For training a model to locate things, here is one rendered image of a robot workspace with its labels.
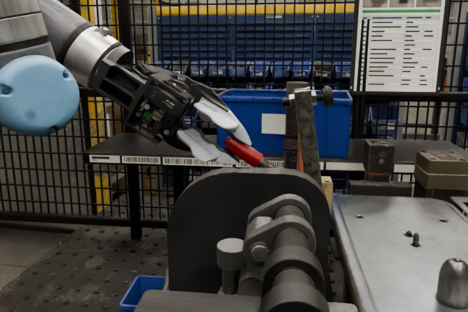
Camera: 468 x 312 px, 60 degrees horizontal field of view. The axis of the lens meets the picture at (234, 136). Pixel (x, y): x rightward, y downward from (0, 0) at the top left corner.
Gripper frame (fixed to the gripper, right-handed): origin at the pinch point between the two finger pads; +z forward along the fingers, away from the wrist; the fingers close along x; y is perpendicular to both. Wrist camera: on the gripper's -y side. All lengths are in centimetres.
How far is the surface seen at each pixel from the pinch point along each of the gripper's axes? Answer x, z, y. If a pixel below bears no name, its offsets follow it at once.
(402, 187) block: 4.9, 32.7, -25.0
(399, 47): 30, 22, -55
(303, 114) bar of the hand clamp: 9.0, 4.6, 1.7
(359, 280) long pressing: -2.5, 20.0, 10.4
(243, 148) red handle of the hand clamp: 0.6, 0.7, 0.9
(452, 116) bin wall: 34, 97, -177
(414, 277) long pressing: 0.9, 25.9, 8.5
